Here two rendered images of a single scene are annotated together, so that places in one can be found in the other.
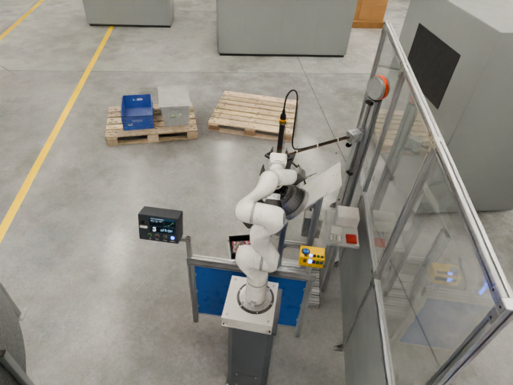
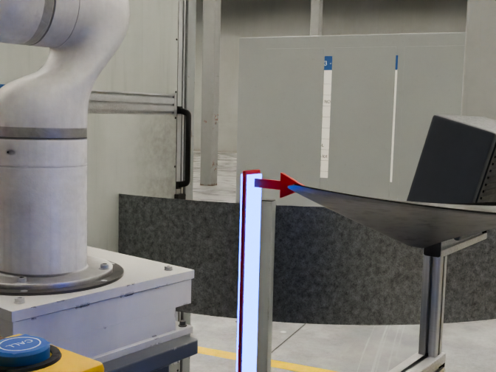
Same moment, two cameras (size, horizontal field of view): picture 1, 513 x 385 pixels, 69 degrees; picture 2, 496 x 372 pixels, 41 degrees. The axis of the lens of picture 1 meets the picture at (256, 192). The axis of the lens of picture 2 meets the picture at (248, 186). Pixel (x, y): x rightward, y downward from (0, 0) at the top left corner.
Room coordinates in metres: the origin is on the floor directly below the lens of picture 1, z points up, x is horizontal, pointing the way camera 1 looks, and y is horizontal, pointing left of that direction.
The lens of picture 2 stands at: (1.95, -0.65, 1.24)
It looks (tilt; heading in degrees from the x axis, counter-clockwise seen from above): 6 degrees down; 122
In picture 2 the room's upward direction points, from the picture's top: 1 degrees clockwise
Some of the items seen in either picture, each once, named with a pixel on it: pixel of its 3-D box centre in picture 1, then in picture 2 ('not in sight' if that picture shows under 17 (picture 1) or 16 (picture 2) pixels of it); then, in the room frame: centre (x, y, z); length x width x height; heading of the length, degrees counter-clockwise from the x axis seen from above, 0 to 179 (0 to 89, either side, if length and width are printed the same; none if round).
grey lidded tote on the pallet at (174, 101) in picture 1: (174, 105); not in sight; (4.66, 1.23, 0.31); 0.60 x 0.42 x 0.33; 16
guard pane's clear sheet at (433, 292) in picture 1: (390, 174); not in sight; (1.90, -0.84, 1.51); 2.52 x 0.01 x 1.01; 176
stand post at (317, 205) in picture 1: (308, 244); not in sight; (2.07, -0.47, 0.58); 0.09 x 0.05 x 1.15; 176
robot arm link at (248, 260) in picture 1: (252, 263); (62, 48); (1.25, -0.01, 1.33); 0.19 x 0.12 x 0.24; 80
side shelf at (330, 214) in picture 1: (341, 228); not in sight; (2.03, -0.68, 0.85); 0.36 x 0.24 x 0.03; 176
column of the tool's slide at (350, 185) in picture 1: (346, 198); not in sight; (2.33, -0.74, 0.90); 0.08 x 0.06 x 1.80; 31
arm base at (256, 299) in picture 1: (256, 288); (40, 207); (1.24, -0.04, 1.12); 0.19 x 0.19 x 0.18
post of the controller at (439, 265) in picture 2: (188, 247); (432, 295); (1.64, 0.43, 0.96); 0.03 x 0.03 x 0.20; 86
